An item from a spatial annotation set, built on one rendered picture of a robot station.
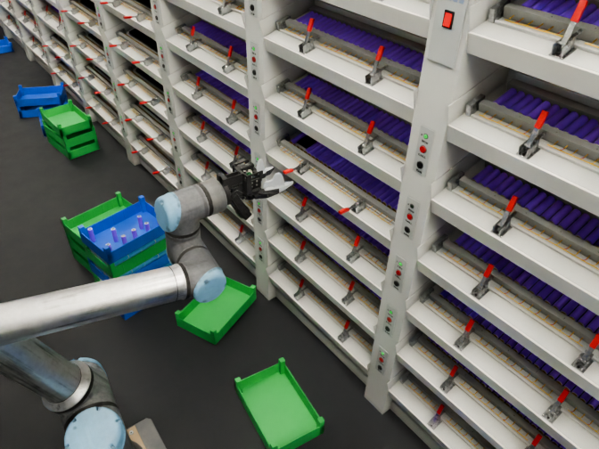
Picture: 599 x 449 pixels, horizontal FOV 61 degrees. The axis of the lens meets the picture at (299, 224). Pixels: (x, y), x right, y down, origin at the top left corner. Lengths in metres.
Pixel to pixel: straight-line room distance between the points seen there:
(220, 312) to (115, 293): 1.10
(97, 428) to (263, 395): 0.67
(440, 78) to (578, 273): 0.49
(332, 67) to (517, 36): 0.52
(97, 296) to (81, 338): 1.11
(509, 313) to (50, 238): 2.21
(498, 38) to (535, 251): 0.45
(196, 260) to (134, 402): 0.89
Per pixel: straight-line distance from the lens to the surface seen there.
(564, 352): 1.30
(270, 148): 1.81
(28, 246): 2.84
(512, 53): 1.07
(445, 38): 1.14
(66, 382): 1.57
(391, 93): 1.29
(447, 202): 1.28
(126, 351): 2.20
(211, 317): 2.24
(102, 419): 1.57
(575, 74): 1.02
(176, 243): 1.34
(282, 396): 1.99
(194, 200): 1.28
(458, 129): 1.17
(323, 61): 1.45
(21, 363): 1.46
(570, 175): 1.09
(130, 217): 2.30
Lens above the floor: 1.67
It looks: 38 degrees down
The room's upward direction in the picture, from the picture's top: 2 degrees clockwise
